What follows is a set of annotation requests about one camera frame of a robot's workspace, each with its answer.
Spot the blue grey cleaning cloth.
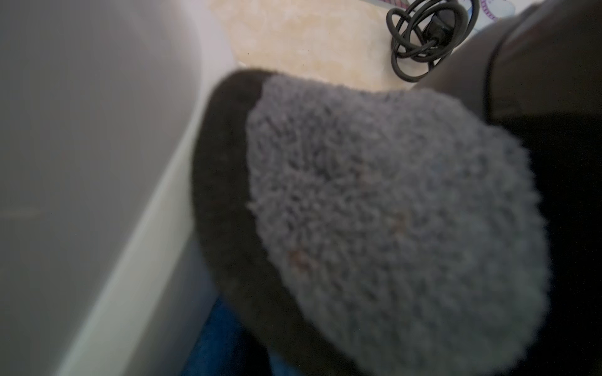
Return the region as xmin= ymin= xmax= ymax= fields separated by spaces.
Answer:
xmin=191 ymin=70 xmax=550 ymax=375

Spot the white coffee machine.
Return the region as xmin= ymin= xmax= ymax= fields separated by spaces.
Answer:
xmin=1 ymin=1 xmax=236 ymax=375

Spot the black machine power cable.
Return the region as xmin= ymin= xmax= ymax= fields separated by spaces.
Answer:
xmin=386 ymin=0 xmax=481 ymax=84

